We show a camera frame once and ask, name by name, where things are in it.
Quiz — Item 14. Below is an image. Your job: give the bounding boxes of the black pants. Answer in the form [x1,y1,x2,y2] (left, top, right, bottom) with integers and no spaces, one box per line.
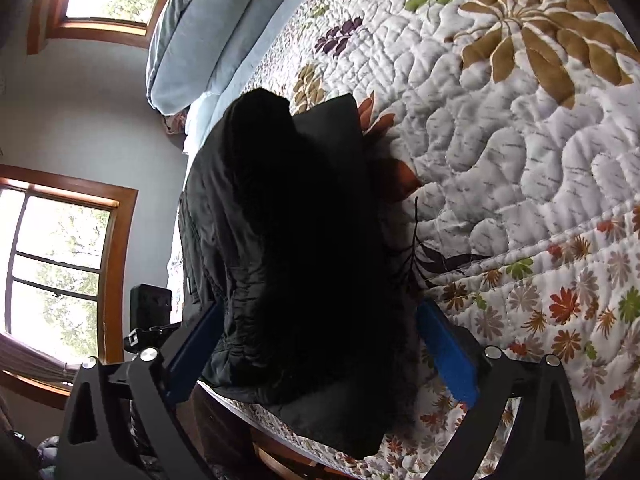
[178,88,406,460]

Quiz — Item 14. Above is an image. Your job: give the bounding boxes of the wooden framed side window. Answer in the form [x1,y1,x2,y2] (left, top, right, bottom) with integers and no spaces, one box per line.
[1,165,138,410]

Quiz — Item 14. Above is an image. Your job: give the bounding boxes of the grey curtain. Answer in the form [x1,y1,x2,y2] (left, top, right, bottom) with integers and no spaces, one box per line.
[0,333,79,384]

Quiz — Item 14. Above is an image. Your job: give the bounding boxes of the crumpled beige clothes pile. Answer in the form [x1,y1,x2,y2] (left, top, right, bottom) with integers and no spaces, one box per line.
[163,108,189,136]

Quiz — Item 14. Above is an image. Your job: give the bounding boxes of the light blue bed sheet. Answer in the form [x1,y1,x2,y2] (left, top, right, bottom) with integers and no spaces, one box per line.
[183,0,304,157]

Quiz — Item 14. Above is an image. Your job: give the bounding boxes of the light blue folded duvet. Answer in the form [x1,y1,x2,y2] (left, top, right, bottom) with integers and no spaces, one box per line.
[146,0,250,116]

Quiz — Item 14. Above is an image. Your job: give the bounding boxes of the wooden framed headboard window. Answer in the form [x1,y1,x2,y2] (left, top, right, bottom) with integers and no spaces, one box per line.
[26,0,168,55]

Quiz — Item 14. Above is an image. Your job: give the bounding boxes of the floral quilted bedspread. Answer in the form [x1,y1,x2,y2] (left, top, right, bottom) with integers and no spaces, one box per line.
[164,0,640,480]

